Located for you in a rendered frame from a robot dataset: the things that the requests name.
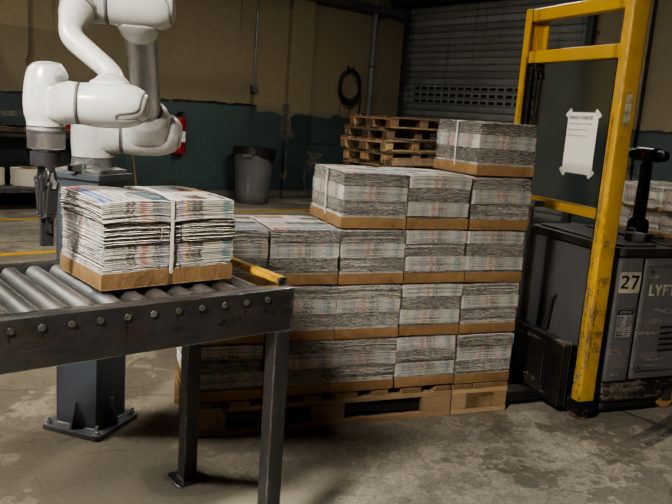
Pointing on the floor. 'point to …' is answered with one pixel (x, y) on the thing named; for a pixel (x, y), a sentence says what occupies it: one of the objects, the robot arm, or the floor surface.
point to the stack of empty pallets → (368, 143)
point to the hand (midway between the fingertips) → (46, 231)
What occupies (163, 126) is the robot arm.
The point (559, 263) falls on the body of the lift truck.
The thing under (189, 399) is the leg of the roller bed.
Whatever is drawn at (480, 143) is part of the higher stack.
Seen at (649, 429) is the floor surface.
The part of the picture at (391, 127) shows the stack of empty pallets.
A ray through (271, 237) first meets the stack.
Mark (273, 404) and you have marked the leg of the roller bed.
